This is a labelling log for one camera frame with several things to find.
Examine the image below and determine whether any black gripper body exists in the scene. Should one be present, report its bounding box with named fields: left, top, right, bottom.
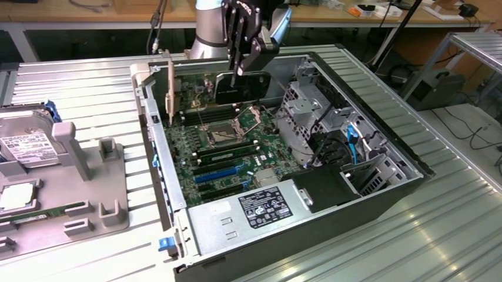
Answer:
left=222, top=0, right=275, bottom=41

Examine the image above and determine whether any green graphics card black shroud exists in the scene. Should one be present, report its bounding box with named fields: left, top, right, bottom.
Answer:
left=158, top=49, right=273, bottom=127

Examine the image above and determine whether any wooden desk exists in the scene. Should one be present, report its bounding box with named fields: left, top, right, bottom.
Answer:
left=0, top=0, right=496, bottom=30

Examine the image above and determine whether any metal socket cover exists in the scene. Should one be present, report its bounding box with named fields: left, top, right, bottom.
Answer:
left=233, top=105, right=271, bottom=137

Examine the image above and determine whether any silver disk bay cage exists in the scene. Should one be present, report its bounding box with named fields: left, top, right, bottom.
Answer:
left=274, top=80, right=357, bottom=170

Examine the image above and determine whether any thin metal locking lever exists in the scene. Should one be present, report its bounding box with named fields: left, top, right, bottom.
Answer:
left=195, top=107, right=209, bottom=130

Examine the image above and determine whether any CPU socket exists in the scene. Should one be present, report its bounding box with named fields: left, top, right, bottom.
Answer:
left=203, top=122, right=246, bottom=147

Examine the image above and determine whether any green motherboard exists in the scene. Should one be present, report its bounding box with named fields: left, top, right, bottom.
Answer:
left=163, top=104, right=303, bottom=206

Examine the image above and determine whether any white flat box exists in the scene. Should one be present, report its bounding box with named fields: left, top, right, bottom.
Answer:
left=374, top=5, right=404, bottom=18

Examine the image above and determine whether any black tripod pole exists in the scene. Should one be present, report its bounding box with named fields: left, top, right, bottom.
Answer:
left=369, top=0, right=425, bottom=70

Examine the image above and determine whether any dark RAM stick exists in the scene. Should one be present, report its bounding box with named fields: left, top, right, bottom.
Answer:
left=197, top=148, right=259, bottom=167

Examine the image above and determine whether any black expansion slot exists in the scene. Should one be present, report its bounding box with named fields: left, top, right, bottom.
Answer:
left=194, top=162, right=241, bottom=174
left=202, top=190, right=247, bottom=204
left=198, top=182, right=245, bottom=196

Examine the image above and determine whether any silver chipset heatsink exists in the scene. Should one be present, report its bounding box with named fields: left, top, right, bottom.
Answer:
left=254, top=169, right=282, bottom=186

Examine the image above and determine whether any blue expansion slot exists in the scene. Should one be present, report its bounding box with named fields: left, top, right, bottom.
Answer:
left=195, top=167, right=243, bottom=183

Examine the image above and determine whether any blue card retention latch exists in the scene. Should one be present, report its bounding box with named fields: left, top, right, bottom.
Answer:
left=150, top=140, right=174, bottom=217

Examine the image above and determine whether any dark machine box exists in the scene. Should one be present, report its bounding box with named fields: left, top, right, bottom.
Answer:
left=408, top=72, right=468, bottom=111

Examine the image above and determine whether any white cardboard box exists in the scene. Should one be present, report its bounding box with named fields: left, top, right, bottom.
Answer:
left=421, top=3, right=466, bottom=21

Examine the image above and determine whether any black plastic shroud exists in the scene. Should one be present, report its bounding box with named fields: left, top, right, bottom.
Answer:
left=281, top=167, right=362, bottom=214

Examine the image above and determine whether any perforated metal disk bay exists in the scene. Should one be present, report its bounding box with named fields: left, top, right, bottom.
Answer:
left=340, top=152, right=412, bottom=197

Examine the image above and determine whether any blue disk carrier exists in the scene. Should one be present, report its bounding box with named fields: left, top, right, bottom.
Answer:
left=43, top=99, right=64, bottom=123

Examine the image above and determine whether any black power adapter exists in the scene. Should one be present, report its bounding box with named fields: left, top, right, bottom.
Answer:
left=458, top=3, right=480, bottom=18

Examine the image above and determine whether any grey power supply unit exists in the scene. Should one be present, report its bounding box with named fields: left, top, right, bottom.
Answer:
left=187, top=179, right=315, bottom=256

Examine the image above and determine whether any grey parts rack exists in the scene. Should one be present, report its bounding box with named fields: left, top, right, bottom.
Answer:
left=0, top=122, right=133, bottom=261

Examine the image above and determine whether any black PC case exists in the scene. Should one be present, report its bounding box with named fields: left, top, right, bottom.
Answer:
left=129, top=51, right=437, bottom=276

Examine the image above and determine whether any silver hard disk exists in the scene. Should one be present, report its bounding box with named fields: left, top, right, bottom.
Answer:
left=0, top=109, right=64, bottom=169

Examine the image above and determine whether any blue case release tab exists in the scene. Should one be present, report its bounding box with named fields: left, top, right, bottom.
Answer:
left=157, top=237, right=174, bottom=254

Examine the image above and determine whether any silver CPU chip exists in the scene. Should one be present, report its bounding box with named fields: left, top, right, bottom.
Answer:
left=0, top=183, right=39, bottom=212

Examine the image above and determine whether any green RAM stick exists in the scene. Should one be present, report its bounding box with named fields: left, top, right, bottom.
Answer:
left=0, top=202, right=87, bottom=226

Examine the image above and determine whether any thin hanging cable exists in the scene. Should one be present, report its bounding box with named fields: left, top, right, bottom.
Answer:
left=146, top=0, right=169, bottom=56

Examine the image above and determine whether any black cable coil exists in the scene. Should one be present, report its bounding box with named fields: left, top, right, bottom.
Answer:
left=386, top=63, right=416, bottom=88

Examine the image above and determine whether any black wire bundle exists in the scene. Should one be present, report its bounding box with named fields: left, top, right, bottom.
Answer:
left=307, top=130, right=354, bottom=170

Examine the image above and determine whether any blue wire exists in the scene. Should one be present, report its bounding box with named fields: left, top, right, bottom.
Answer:
left=346, top=125, right=361, bottom=165

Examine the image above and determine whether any aluminium frame table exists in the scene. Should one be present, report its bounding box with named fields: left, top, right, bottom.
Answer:
left=400, top=31, right=502, bottom=102

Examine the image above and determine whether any black loose cable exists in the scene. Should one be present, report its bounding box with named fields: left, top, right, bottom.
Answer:
left=441, top=107, right=502, bottom=153

